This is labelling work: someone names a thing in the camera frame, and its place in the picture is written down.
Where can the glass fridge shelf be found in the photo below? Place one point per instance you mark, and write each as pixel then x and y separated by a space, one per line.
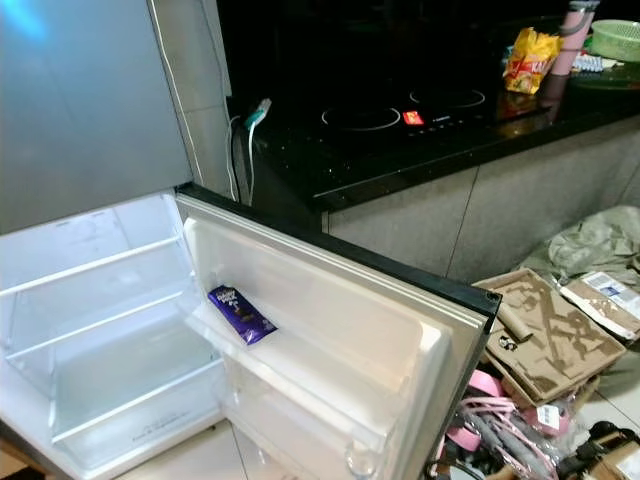
pixel 105 325
pixel 90 268

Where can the grey fridge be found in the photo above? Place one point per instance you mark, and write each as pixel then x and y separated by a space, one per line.
pixel 90 100

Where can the open fridge door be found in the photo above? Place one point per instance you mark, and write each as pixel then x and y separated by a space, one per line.
pixel 360 310

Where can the purple chocolate bar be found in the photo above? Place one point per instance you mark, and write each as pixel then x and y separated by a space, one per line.
pixel 242 315

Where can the black kitchen countertop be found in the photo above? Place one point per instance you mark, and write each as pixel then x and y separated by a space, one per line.
pixel 360 160

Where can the black induction cooktop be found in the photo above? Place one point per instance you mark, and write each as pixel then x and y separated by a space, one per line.
pixel 420 115

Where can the brown cardboard packing insert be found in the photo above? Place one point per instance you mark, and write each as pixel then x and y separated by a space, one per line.
pixel 550 340

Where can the yellow red snack bag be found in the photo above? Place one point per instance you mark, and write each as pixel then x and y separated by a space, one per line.
pixel 530 62

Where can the grey crumpled cloth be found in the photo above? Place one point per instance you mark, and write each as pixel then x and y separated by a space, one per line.
pixel 595 240

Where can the pink tumbler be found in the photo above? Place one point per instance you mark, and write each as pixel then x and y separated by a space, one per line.
pixel 572 40

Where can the brown parcel white label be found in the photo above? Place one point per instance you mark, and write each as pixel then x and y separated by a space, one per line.
pixel 605 300

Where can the green plastic basket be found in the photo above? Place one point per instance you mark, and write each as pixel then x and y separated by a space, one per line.
pixel 618 40

